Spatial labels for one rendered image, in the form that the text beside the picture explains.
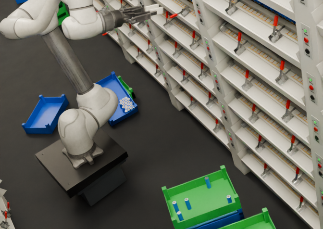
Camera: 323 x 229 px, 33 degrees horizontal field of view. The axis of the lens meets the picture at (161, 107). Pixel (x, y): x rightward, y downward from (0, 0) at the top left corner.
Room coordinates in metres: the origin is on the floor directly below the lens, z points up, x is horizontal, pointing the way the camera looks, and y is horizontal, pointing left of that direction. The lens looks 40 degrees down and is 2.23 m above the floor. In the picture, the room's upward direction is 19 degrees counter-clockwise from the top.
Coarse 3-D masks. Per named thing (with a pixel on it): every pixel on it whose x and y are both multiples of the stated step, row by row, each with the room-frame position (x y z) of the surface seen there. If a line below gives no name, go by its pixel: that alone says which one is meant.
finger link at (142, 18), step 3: (141, 15) 2.04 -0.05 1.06; (144, 15) 2.04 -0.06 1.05; (147, 15) 2.05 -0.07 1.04; (132, 18) 2.02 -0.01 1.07; (135, 18) 2.02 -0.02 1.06; (138, 18) 2.03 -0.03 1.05; (141, 18) 2.04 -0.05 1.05; (144, 18) 2.04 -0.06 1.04; (147, 18) 2.05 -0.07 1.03; (150, 18) 2.05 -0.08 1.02; (138, 21) 2.03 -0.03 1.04; (141, 21) 2.04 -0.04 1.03; (132, 24) 2.01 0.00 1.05
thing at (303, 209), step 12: (240, 156) 1.94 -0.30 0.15; (252, 156) 1.91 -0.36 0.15; (252, 168) 1.85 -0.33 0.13; (264, 168) 1.78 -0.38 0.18; (264, 180) 1.75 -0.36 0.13; (276, 180) 1.72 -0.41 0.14; (276, 192) 1.66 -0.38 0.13; (288, 192) 1.63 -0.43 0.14; (288, 204) 1.57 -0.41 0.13; (300, 204) 1.52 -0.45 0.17; (300, 216) 1.50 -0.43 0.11; (312, 216) 1.46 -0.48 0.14; (312, 228) 1.42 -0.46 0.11
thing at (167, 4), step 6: (156, 0) 2.44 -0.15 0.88; (162, 0) 2.38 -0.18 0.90; (168, 0) 2.36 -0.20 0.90; (174, 0) 2.33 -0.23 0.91; (162, 6) 2.40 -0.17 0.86; (168, 6) 2.31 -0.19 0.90; (174, 6) 2.29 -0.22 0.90; (180, 6) 2.26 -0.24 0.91; (174, 12) 2.25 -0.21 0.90; (192, 12) 2.17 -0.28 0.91; (180, 18) 2.22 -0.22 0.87; (186, 18) 2.15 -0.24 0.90; (192, 18) 2.13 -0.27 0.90; (186, 24) 2.18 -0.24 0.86; (192, 24) 2.10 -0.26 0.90; (198, 24) 2.03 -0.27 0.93; (198, 30) 2.05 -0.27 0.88
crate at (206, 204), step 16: (208, 176) 1.68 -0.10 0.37; (224, 176) 1.67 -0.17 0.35; (176, 192) 1.68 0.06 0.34; (192, 192) 1.66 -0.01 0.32; (208, 192) 1.63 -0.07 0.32; (224, 192) 1.60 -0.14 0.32; (192, 208) 1.57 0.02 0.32; (208, 208) 1.55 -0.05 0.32; (224, 208) 1.49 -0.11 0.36; (240, 208) 1.49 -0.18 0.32; (176, 224) 1.49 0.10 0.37; (192, 224) 1.49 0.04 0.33
